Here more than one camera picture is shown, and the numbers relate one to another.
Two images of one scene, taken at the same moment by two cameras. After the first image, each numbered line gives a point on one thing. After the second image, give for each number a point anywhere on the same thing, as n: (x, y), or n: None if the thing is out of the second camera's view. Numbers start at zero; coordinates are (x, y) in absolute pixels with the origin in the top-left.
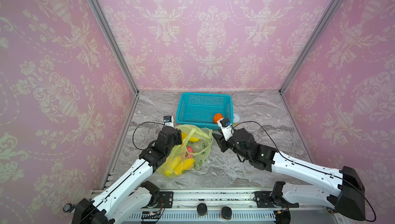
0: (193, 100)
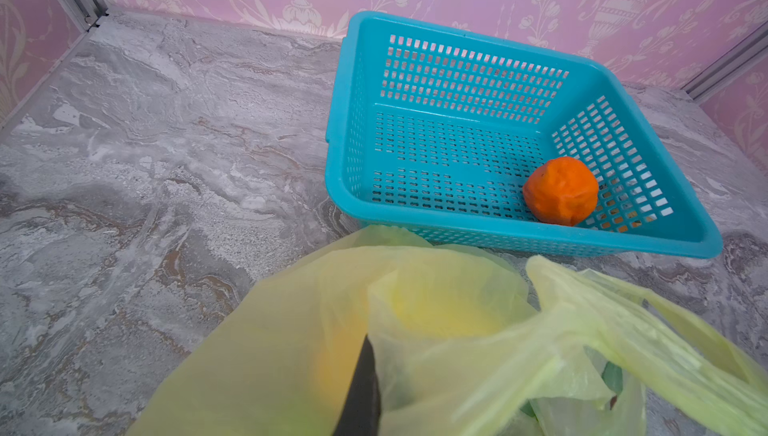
0: (477, 145)
